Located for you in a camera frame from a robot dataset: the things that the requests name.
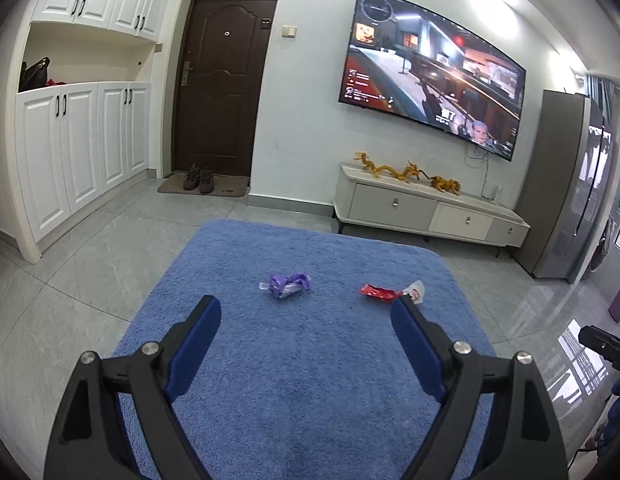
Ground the black handbag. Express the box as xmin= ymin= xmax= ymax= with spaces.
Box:
xmin=19 ymin=57 xmax=52 ymax=92

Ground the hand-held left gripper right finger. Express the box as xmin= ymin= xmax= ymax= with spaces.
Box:
xmin=390 ymin=296 xmax=568 ymax=480

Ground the white hallway cabinet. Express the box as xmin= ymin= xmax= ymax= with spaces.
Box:
xmin=14 ymin=0 xmax=171 ymax=264

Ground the wall-mounted television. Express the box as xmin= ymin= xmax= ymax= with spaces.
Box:
xmin=338 ymin=0 xmax=528 ymax=163

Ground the grey refrigerator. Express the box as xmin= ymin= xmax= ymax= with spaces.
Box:
xmin=512 ymin=88 xmax=615 ymax=284

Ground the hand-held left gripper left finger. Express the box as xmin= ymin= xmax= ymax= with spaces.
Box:
xmin=44 ymin=295 xmax=222 ymax=480

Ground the blue fuzzy mat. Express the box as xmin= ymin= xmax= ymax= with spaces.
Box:
xmin=112 ymin=218 xmax=497 ymax=480

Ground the white wrapper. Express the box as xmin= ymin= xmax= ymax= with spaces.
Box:
xmin=401 ymin=282 xmax=425 ymax=307

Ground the television cable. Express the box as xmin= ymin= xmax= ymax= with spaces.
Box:
xmin=465 ymin=149 xmax=491 ymax=198

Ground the person's right forearm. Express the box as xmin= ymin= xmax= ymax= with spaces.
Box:
xmin=586 ymin=375 xmax=620 ymax=463

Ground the long golden dragon ornament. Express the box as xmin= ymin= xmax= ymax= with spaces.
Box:
xmin=354 ymin=151 xmax=427 ymax=184

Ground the red wrapper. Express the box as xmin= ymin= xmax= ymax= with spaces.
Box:
xmin=361 ymin=283 xmax=397 ymax=302

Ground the white television cabinet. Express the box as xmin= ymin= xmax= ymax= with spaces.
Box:
xmin=332 ymin=162 xmax=532 ymax=249

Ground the small golden dragon ornament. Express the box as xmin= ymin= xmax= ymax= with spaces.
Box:
xmin=429 ymin=175 xmax=462 ymax=196

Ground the brown entrance door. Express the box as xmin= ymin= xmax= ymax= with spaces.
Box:
xmin=170 ymin=0 xmax=282 ymax=182

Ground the brown doormat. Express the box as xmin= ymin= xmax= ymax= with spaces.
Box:
xmin=157 ymin=172 xmax=251 ymax=198

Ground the purple wrapper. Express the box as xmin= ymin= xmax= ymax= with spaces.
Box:
xmin=258 ymin=272 xmax=311 ymax=301

